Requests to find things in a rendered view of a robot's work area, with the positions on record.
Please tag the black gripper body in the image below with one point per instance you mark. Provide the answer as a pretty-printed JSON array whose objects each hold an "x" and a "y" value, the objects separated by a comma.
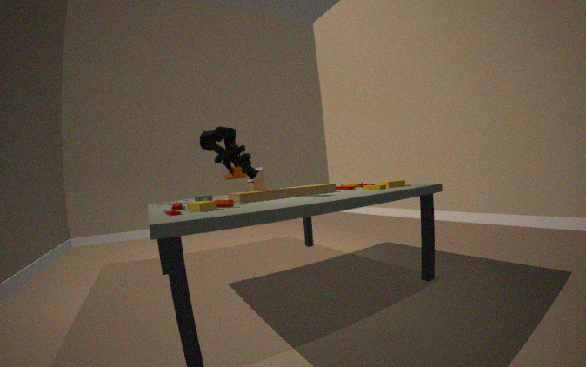
[{"x": 220, "y": 158}]

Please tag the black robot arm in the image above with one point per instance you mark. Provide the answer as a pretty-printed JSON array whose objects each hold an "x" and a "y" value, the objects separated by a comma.
[{"x": 208, "y": 139}]

